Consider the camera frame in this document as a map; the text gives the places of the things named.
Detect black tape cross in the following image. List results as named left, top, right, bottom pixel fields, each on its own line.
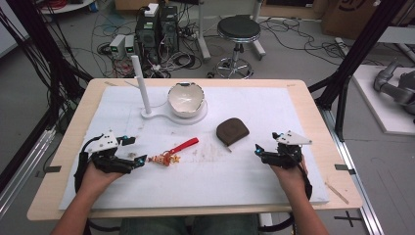
left=333, top=210, right=364, bottom=228

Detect black computer tower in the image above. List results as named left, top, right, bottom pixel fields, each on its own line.
left=134, top=13, right=161, bottom=66
left=159, top=5, right=180, bottom=54

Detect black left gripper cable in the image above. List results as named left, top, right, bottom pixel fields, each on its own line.
left=73, top=136, right=103, bottom=194

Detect aluminium rail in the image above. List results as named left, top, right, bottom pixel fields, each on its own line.
left=317, top=107, right=387, bottom=235
left=0, top=126, right=57, bottom=217

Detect black frame post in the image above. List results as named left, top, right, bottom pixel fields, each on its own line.
left=0, top=0, right=95, bottom=194
left=307, top=0, right=409, bottom=142

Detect black round stool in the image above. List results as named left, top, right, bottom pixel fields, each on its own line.
left=212, top=14, right=262, bottom=80

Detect person's jeans legs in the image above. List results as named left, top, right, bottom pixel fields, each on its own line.
left=118, top=212, right=261, bottom=235

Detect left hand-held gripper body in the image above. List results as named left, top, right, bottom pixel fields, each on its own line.
left=85, top=129, right=134, bottom=174

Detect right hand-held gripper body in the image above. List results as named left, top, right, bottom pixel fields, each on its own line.
left=261, top=129, right=313, bottom=170

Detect brown leather pouch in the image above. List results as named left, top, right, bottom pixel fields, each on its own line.
left=215, top=117, right=252, bottom=154

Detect thin wooden stick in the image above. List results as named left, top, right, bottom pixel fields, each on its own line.
left=324, top=181, right=350, bottom=206

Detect person's right hand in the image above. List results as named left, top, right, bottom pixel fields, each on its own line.
left=269, top=156, right=310, bottom=198

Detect grey power supply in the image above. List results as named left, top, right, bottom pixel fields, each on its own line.
left=123, top=33, right=137, bottom=55
left=109, top=33, right=127, bottom=61

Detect white eggshell bowl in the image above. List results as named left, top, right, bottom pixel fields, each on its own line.
left=166, top=81, right=207, bottom=119

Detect white box device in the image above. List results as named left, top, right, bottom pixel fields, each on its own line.
left=143, top=2, right=161, bottom=19

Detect red strap figure keychain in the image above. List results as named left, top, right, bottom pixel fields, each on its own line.
left=147, top=136, right=201, bottom=167

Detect white stand with pole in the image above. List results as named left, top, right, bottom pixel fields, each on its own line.
left=130, top=54, right=209, bottom=126

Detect person's left hand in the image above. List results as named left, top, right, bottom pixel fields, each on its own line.
left=79, top=162, right=124, bottom=198

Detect wooden table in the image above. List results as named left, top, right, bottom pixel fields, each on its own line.
left=25, top=76, right=364, bottom=222

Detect cardboard box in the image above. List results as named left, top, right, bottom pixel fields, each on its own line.
left=320, top=0, right=381, bottom=41

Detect white floor platform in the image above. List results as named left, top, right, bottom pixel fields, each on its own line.
left=351, top=64, right=415, bottom=137

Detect grey tape strip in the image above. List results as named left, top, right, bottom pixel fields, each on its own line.
left=334, top=163, right=357, bottom=176
left=34, top=164, right=63, bottom=179

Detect tangle of floor cables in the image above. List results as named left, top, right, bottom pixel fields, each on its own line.
left=91, top=3, right=205, bottom=79

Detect white desk leg frame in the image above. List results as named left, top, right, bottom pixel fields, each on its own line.
left=195, top=0, right=267, bottom=62

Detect white foam mat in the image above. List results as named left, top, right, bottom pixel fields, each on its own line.
left=58, top=84, right=330, bottom=211

